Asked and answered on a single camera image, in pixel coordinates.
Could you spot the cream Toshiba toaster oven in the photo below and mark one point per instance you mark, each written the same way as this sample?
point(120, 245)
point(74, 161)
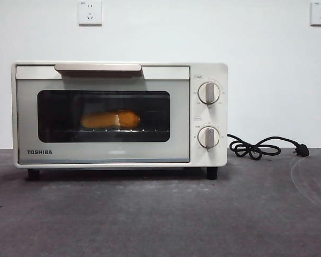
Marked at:
point(208, 69)

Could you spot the yellow corn cob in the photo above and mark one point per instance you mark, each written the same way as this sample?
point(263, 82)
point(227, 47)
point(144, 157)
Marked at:
point(128, 119)

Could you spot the cream timer knob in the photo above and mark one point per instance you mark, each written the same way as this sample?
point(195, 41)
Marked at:
point(208, 137)

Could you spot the cream temperature knob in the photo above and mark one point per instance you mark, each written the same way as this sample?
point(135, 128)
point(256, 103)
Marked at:
point(209, 93)

